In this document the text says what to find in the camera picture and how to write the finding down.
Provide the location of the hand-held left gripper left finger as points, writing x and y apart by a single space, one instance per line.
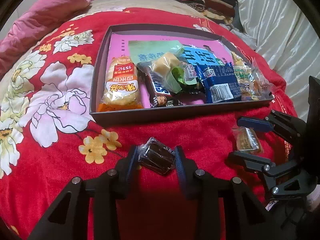
131 165

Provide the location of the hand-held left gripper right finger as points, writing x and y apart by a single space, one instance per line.
183 177

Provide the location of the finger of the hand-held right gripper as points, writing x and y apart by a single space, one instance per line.
243 160
252 123

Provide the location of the clear brown pastry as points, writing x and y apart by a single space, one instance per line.
246 142

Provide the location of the clear dark brownie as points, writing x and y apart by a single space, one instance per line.
156 158

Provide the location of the clear green label cracker packet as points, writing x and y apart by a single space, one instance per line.
246 83

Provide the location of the clear packet of small cakes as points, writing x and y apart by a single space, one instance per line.
262 82

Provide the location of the blue snack packet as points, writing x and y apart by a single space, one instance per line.
220 85

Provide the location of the shallow pink printed box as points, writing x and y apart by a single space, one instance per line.
162 116

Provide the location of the yellow long snack packet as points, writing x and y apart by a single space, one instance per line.
237 60

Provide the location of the black green snack packet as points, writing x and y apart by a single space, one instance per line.
193 88

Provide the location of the brown chocolate bar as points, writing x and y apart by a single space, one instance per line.
160 92

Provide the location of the orange rice cracker packet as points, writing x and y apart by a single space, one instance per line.
120 87

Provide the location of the green tinted pastry packet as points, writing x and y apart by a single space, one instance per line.
150 52

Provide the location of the red floral blanket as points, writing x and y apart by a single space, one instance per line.
200 140

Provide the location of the crumpled light clothes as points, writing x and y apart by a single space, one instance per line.
240 33

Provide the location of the white satin curtain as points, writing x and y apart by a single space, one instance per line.
280 30

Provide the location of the pink and blue book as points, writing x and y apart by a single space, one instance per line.
120 45

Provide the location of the pile of folded clothes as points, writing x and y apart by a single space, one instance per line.
207 2

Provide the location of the beige bed blanket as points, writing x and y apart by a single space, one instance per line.
140 3

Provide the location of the pink quilt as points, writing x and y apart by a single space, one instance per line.
45 17

